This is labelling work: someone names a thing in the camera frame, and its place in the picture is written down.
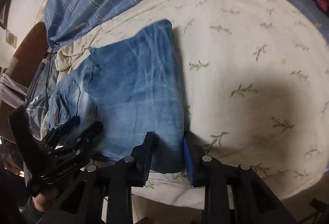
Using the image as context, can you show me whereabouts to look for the blue denim jeans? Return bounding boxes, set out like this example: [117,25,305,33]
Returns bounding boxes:
[48,20,185,173]

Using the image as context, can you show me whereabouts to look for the person's left hand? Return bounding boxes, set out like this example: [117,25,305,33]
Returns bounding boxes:
[32,187,60,213]

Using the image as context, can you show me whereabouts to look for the brown wooden headboard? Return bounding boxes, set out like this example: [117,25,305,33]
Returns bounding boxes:
[1,22,49,143]

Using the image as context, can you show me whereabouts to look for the cream leaf-print comforter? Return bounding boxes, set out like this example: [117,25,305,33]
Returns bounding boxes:
[56,0,328,199]

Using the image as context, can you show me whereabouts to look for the red black device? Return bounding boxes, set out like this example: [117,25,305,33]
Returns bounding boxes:
[316,0,329,13]

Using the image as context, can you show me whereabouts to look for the wall switch plate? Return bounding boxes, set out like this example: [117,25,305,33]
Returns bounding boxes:
[6,30,17,49]

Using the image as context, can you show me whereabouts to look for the framed wall painting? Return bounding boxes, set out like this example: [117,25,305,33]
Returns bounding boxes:
[0,0,12,30]

